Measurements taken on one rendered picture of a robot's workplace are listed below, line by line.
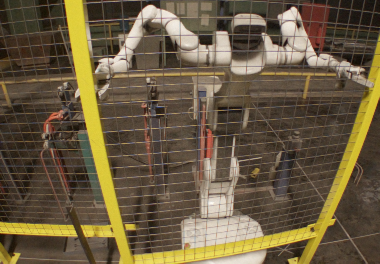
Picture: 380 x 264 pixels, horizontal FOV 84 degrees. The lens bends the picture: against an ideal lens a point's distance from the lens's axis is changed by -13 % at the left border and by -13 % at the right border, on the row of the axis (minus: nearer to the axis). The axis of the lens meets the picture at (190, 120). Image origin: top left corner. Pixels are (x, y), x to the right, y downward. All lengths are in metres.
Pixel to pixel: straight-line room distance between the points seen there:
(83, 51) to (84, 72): 0.06
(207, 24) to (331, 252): 6.10
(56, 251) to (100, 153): 1.48
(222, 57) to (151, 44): 5.86
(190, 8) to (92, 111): 6.27
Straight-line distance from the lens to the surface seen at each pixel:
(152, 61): 6.86
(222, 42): 0.95
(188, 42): 0.93
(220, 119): 1.25
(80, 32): 0.75
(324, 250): 2.26
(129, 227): 1.66
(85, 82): 0.78
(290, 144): 2.13
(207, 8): 6.98
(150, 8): 1.15
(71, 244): 2.24
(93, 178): 2.24
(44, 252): 2.29
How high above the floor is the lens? 1.69
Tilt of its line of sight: 27 degrees down
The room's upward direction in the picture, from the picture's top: straight up
